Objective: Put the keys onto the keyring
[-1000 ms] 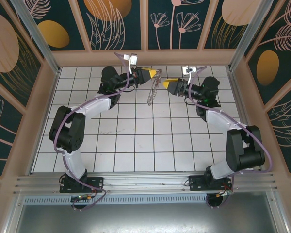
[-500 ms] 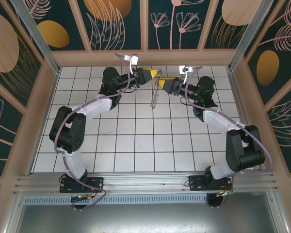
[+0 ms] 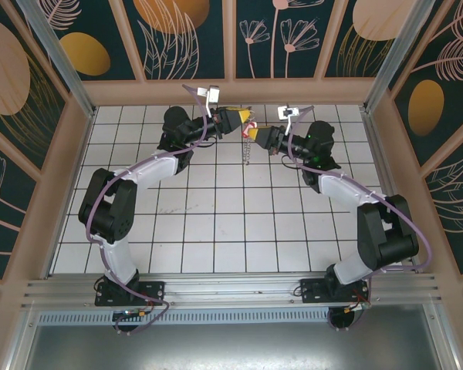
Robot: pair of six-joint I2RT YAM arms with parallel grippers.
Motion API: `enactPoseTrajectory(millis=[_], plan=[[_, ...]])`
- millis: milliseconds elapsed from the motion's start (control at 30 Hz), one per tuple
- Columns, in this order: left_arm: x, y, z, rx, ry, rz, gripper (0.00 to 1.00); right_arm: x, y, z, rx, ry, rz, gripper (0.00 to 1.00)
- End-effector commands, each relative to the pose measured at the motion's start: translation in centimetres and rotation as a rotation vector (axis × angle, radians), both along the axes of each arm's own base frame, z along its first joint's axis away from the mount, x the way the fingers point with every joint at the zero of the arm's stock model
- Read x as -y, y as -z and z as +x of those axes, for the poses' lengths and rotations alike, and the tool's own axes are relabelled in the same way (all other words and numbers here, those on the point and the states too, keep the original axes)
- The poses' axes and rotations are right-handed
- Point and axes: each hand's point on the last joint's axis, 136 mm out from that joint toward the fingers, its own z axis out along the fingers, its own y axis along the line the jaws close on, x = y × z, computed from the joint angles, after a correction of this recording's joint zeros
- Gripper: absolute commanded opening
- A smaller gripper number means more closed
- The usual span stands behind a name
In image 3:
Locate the aluminium side rail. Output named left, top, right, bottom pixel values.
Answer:
left=362, top=111, right=424, bottom=275

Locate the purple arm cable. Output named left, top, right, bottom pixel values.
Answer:
left=287, top=104, right=434, bottom=332
left=85, top=83, right=211, bottom=337

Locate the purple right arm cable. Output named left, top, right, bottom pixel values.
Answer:
left=287, top=104, right=434, bottom=332

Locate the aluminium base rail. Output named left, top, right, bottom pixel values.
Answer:
left=21, top=271, right=444, bottom=310

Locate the slotted grey cable duct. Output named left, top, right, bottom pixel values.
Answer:
left=33, top=310, right=335, bottom=327

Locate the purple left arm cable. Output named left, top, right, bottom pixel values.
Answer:
left=85, top=83, right=211, bottom=337

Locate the grey metal sheet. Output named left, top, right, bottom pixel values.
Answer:
left=21, top=323, right=444, bottom=370

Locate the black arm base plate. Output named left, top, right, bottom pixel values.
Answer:
left=299, top=277, right=371, bottom=306
left=95, top=280, right=167, bottom=308

